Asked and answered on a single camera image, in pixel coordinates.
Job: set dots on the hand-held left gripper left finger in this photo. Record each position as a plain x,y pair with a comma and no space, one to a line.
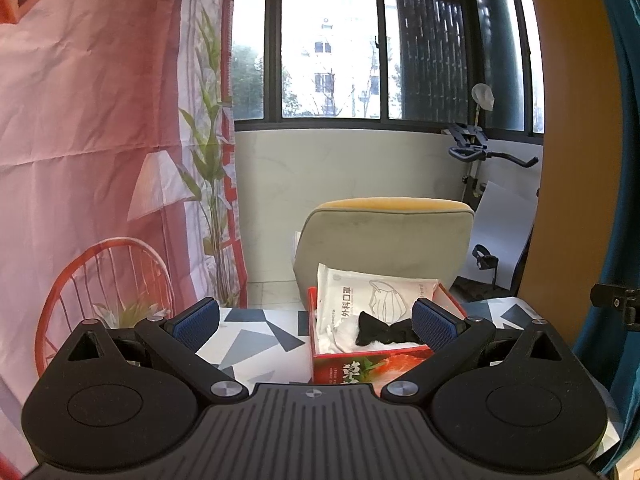
194,321

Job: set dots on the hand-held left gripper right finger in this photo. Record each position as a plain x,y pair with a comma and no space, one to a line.
434,325

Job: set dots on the black bow tie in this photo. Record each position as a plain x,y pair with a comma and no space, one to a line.
380,330

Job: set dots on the white face mask package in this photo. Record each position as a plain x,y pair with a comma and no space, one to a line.
350,295

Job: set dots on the red cardboard box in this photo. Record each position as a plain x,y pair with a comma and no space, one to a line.
350,367

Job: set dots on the geometric patterned tablecloth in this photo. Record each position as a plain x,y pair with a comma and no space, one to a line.
250,345

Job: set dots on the beige chair with yellow top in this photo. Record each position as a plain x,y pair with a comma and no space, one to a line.
390,240

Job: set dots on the white board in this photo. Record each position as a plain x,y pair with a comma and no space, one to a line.
505,225

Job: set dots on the black exercise bike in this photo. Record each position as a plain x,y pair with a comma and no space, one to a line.
467,152

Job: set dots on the black clamp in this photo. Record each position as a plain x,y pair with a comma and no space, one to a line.
617,302

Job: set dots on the wooden panel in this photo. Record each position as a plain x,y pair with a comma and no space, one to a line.
570,160

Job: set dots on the printed pink backdrop cloth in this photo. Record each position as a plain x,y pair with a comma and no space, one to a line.
90,110

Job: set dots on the black-framed window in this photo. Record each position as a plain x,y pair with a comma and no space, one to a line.
325,35

